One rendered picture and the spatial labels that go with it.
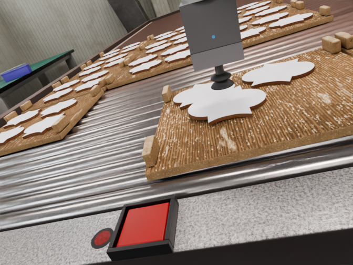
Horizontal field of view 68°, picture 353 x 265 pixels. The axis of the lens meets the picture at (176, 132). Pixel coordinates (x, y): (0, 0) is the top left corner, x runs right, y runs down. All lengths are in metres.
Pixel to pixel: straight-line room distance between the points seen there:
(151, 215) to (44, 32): 6.53
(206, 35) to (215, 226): 0.28
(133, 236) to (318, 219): 0.20
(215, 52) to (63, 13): 6.20
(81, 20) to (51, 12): 0.62
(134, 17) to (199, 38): 5.28
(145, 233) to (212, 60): 0.28
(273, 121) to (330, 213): 0.18
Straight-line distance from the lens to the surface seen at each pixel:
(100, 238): 0.39
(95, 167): 0.54
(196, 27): 0.44
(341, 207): 0.33
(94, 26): 6.43
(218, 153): 0.39
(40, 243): 0.45
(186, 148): 0.43
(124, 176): 0.47
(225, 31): 0.44
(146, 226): 0.34
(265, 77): 0.60
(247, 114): 0.47
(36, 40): 6.90
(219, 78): 0.48
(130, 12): 5.72
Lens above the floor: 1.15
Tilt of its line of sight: 26 degrees down
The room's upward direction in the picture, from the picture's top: 21 degrees counter-clockwise
